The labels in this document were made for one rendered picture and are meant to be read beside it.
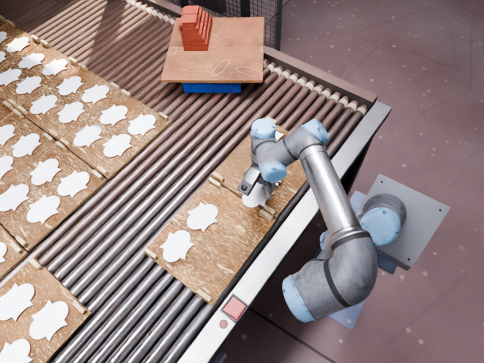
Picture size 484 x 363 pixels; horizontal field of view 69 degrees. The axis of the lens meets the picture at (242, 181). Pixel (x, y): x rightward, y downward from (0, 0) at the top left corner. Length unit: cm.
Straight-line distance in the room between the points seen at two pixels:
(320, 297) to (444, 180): 219
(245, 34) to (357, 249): 146
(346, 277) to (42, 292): 113
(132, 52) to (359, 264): 181
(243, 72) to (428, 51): 241
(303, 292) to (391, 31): 341
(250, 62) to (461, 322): 191
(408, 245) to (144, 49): 172
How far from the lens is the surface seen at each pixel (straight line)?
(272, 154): 101
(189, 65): 187
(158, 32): 236
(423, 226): 143
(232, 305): 132
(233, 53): 191
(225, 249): 138
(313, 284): 84
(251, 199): 132
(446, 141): 316
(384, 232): 120
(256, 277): 136
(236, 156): 158
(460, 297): 259
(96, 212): 162
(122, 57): 223
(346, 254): 82
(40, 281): 157
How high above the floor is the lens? 222
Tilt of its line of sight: 58 degrees down
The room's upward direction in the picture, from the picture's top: 5 degrees counter-clockwise
